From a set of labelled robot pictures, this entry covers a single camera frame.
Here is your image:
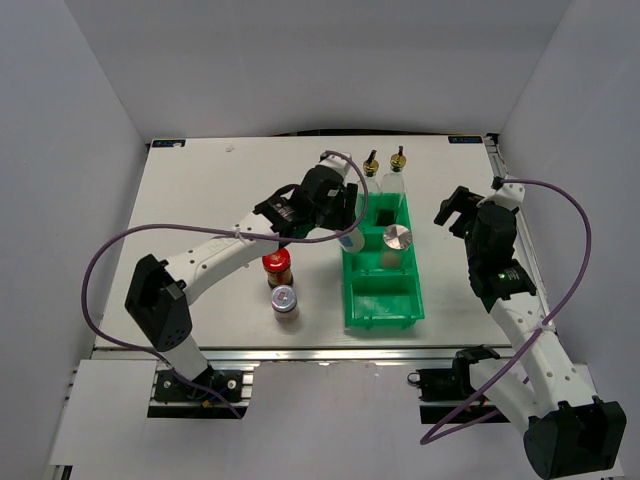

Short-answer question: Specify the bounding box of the blue label white jar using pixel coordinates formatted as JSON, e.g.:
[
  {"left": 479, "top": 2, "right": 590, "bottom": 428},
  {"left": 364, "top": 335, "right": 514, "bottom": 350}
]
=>
[{"left": 338, "top": 227, "right": 366, "bottom": 254}]

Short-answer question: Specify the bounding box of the clear oil bottle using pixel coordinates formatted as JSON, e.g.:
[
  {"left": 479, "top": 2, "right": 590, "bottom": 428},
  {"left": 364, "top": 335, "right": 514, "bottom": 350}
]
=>
[{"left": 359, "top": 150, "right": 381, "bottom": 195}]

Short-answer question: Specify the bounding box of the dark sauce glass bottle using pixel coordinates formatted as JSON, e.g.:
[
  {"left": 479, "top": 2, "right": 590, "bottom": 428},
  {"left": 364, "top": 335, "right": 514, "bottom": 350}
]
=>
[{"left": 376, "top": 145, "right": 407, "bottom": 226}]

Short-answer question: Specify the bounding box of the silver lid spice jar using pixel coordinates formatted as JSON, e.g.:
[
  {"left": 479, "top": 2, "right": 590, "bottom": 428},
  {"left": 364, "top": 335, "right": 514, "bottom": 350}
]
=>
[{"left": 379, "top": 224, "right": 413, "bottom": 269}]

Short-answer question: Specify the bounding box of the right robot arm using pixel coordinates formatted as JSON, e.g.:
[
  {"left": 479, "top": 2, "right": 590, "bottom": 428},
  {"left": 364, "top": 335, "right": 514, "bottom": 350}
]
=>
[{"left": 434, "top": 179, "right": 627, "bottom": 479}]

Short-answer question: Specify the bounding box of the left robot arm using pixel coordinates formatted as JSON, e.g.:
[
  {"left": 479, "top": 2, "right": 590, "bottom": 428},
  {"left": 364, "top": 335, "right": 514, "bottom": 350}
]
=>
[{"left": 125, "top": 156, "right": 357, "bottom": 399}]

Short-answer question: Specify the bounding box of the right table logo sticker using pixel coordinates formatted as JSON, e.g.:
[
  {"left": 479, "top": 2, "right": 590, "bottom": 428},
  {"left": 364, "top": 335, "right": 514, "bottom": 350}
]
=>
[{"left": 447, "top": 135, "right": 484, "bottom": 145}]

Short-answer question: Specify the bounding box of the table logo sticker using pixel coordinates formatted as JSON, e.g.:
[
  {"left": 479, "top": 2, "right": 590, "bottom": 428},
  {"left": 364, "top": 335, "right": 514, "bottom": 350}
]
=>
[
  {"left": 447, "top": 135, "right": 484, "bottom": 145},
  {"left": 151, "top": 139, "right": 186, "bottom": 148}
]

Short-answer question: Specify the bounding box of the red lid sauce jar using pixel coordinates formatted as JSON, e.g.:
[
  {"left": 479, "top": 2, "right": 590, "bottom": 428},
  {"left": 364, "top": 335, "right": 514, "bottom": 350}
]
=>
[{"left": 262, "top": 248, "right": 294, "bottom": 289}]

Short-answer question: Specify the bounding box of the green divided bin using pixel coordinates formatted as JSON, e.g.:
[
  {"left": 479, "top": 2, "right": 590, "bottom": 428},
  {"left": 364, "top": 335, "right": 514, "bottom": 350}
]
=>
[{"left": 342, "top": 193, "right": 425, "bottom": 330}]

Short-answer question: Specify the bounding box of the small silver lid jar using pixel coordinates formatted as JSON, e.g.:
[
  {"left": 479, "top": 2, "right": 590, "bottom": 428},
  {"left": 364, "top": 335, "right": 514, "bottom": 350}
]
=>
[{"left": 271, "top": 285, "right": 299, "bottom": 324}]

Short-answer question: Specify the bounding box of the left table logo sticker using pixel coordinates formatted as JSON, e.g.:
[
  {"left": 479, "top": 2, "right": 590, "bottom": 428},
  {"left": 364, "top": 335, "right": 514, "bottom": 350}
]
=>
[{"left": 151, "top": 139, "right": 186, "bottom": 148}]

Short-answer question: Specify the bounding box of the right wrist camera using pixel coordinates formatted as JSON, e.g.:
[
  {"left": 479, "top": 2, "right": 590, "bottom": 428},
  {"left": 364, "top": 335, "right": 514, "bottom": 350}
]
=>
[{"left": 477, "top": 176, "right": 525, "bottom": 214}]

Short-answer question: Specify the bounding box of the right aluminium rail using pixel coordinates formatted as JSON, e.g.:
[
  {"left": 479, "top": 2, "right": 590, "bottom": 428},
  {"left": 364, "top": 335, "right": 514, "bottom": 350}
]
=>
[{"left": 483, "top": 133, "right": 552, "bottom": 317}]

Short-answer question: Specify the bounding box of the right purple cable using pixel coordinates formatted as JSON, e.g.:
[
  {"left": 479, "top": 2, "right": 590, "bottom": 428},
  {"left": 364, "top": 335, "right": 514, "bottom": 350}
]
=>
[{"left": 418, "top": 178, "right": 594, "bottom": 446}]

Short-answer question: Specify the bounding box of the purple cable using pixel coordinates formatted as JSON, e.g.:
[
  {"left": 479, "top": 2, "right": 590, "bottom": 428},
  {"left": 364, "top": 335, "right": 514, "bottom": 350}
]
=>
[
  {"left": 81, "top": 150, "right": 371, "bottom": 419},
  {"left": 418, "top": 178, "right": 594, "bottom": 446}
]

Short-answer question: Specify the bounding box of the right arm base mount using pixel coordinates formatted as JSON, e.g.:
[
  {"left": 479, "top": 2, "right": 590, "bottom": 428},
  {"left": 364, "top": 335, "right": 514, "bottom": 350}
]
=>
[{"left": 406, "top": 368, "right": 508, "bottom": 425}]

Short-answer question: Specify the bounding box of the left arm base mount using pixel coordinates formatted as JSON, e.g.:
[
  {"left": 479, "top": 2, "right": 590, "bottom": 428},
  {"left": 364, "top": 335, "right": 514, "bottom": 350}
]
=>
[{"left": 147, "top": 366, "right": 253, "bottom": 420}]

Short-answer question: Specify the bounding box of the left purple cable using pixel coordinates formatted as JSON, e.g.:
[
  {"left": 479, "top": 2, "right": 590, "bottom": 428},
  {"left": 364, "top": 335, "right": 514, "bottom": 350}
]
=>
[{"left": 81, "top": 150, "right": 371, "bottom": 419}]

